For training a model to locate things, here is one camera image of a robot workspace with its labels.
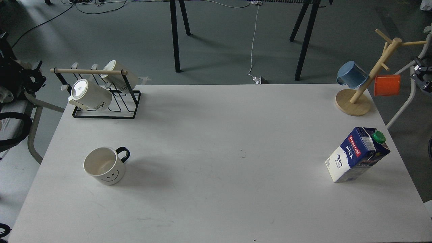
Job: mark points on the white smiley face mug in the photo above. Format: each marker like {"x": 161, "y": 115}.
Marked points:
{"x": 106, "y": 164}

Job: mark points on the blue white milk carton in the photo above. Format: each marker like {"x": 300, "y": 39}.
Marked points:
{"x": 359, "y": 151}

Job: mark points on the black robot arm left side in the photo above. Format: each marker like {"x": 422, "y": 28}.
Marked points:
{"x": 16, "y": 78}

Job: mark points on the white power plug on floor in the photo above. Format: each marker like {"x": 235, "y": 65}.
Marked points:
{"x": 259, "y": 80}

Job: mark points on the white mug rear on rack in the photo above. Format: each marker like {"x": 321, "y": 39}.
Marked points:
{"x": 118, "y": 80}

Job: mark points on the white mug on rack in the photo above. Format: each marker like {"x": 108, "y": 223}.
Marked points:
{"x": 118, "y": 80}
{"x": 89, "y": 96}

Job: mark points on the black table legs right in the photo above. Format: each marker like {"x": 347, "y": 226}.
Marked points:
{"x": 315, "y": 4}

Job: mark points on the black table legs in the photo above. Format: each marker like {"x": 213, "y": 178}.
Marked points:
{"x": 315, "y": 4}
{"x": 174, "y": 29}

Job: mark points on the black table legs left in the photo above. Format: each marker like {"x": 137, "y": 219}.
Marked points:
{"x": 174, "y": 29}

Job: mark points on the white mug front on rack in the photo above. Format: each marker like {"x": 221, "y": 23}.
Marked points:
{"x": 89, "y": 96}

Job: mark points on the wooden mug tree stand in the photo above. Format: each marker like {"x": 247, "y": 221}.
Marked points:
{"x": 352, "y": 101}

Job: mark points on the blue mug on tree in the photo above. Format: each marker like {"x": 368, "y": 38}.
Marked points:
{"x": 352, "y": 75}

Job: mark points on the orange mug on tree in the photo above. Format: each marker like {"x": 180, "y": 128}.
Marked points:
{"x": 387, "y": 85}

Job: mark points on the black wire mug rack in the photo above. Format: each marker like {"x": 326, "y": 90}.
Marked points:
{"x": 123, "y": 105}

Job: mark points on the grey metal frame left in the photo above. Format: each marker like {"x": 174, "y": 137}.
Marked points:
{"x": 39, "y": 105}

